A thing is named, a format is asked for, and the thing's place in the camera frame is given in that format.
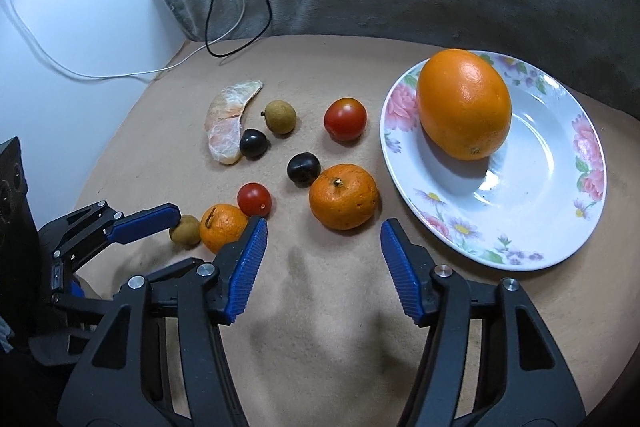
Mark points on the large red cherry tomato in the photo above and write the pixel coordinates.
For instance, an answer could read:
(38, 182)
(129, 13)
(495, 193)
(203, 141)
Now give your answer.
(345, 119)

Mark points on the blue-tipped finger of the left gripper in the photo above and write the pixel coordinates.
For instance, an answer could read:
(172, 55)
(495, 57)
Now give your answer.
(129, 229)

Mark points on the dark plum lower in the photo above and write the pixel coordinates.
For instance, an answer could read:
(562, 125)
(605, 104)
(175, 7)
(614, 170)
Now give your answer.
(303, 168)

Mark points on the brown longan lower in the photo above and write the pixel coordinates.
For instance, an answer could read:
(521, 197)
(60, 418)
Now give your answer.
(187, 233)

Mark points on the peeled pomelo segment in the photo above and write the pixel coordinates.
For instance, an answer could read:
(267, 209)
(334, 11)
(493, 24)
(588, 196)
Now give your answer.
(223, 122)

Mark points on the dark plum upper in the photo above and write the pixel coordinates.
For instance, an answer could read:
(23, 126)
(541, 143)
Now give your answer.
(253, 143)

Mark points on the white floral plate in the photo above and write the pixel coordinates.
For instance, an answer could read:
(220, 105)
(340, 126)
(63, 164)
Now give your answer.
(527, 207)

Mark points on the brown longan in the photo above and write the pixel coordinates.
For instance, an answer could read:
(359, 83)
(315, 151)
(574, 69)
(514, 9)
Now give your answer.
(187, 233)
(280, 117)

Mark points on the small red cherry tomato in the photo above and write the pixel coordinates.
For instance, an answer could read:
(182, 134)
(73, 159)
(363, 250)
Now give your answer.
(254, 200)

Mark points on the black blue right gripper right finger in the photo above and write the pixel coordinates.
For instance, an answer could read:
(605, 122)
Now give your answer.
(523, 378)

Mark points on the brown longan upper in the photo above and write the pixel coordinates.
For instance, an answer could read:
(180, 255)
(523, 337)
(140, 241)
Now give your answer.
(280, 117)

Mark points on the dark plum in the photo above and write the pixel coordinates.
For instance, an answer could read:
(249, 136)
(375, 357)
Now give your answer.
(303, 168)
(253, 143)

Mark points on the medium mandarin orange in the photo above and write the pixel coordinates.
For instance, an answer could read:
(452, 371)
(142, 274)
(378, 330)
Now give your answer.
(343, 197)

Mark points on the small mandarin orange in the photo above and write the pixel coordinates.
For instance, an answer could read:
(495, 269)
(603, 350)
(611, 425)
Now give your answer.
(220, 225)

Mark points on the black camera box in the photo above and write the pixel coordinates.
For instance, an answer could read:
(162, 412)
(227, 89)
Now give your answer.
(18, 228)

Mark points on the tan cloth mat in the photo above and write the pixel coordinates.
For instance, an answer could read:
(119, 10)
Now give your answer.
(323, 340)

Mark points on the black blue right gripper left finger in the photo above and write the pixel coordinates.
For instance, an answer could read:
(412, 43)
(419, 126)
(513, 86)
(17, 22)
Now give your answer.
(119, 378)

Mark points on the large orange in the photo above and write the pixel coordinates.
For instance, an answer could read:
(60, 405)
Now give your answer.
(463, 104)

